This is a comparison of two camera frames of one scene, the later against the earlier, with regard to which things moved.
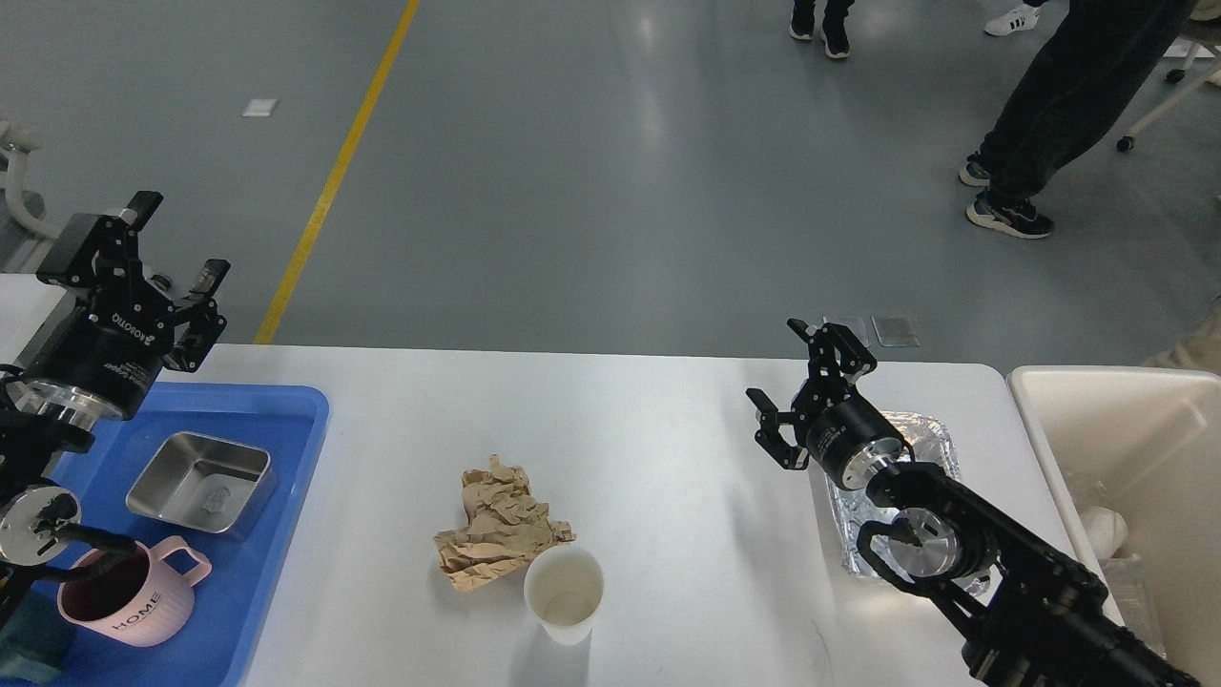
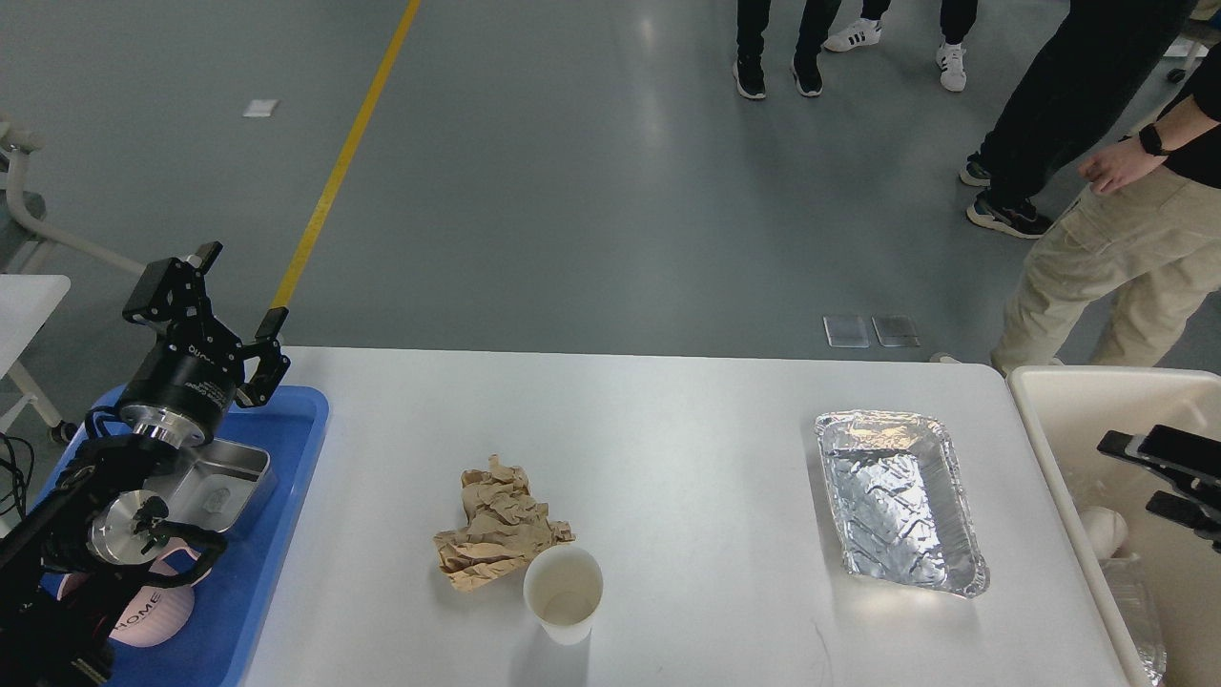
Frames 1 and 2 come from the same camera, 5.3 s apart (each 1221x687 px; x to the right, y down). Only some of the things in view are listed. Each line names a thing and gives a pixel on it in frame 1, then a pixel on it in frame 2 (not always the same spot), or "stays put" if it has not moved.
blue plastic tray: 228,606 stays put
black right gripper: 849,438 to 1180,456
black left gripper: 100,355 to 196,370
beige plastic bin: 1146,443 stays put
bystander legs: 833,31 to 748,68
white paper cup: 563,588 stays put
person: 1200,348 to 1146,230
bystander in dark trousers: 1103,52 stays put
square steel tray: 208,483 stays put
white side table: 26,304 stays put
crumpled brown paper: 506,529 stays put
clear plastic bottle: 1126,577 stays put
